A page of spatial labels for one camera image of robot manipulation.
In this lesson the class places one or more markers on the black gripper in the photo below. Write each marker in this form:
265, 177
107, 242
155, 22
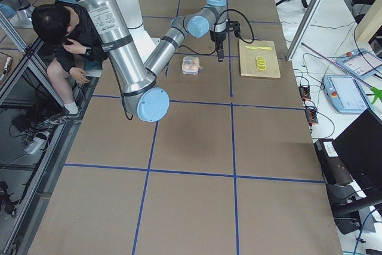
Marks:
217, 38

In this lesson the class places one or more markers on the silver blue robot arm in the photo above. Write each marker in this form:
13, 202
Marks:
136, 58

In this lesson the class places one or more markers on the clear plastic egg box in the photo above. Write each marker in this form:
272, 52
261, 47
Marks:
190, 71

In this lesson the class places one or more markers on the yellow plastic knife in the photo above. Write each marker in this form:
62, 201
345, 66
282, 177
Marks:
258, 48

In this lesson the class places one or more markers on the wooden cutting board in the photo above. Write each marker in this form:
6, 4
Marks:
249, 58

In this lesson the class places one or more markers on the teach pendant near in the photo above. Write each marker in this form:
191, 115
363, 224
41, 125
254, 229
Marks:
345, 94

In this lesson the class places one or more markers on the teach pendant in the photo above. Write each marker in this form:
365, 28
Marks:
345, 94
361, 62

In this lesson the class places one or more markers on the teach pendant far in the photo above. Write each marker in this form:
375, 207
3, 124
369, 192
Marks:
361, 62

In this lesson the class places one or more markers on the person in black shirt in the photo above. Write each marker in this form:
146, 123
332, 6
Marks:
76, 45

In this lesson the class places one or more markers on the reacher grabber stick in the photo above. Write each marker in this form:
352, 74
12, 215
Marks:
376, 92

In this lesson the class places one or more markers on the black monitor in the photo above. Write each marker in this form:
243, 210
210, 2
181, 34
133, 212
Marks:
359, 148

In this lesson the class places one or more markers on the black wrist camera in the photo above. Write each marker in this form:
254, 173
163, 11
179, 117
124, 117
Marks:
234, 26

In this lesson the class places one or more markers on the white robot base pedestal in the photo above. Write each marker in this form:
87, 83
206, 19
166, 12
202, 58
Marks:
131, 13

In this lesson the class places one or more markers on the aluminium frame post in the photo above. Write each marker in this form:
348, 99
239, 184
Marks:
303, 27

